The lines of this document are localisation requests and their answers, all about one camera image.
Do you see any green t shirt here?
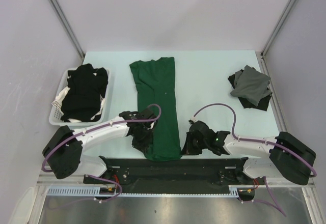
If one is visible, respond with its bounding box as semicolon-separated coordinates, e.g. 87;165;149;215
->
129;57;181;162

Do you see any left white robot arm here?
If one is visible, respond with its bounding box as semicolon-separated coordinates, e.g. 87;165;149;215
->
41;107;160;183

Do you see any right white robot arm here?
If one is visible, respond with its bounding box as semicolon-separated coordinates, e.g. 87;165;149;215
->
181;121;316;185

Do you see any black t shirt in basket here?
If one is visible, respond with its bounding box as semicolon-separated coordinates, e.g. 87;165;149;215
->
60;63;109;123

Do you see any white t shirt in basket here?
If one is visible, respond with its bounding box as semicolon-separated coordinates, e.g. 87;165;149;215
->
52;72;106;123

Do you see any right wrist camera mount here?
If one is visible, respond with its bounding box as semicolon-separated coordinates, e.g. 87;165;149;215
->
189;117;197;124

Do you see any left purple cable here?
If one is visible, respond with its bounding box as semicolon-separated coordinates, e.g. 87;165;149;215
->
42;103;162;191

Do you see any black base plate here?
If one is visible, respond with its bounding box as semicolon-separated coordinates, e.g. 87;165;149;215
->
83;157;254;194

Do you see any blue slotted cable duct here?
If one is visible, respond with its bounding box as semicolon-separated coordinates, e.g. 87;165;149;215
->
47;186;100;195

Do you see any left aluminium corner post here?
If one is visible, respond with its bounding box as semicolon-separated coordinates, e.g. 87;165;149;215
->
48;0;86;61

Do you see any aluminium corner post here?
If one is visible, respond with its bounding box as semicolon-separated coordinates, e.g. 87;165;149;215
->
48;0;86;61
260;0;298;58

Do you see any right aluminium corner post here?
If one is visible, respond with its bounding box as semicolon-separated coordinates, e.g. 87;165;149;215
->
260;0;298;58

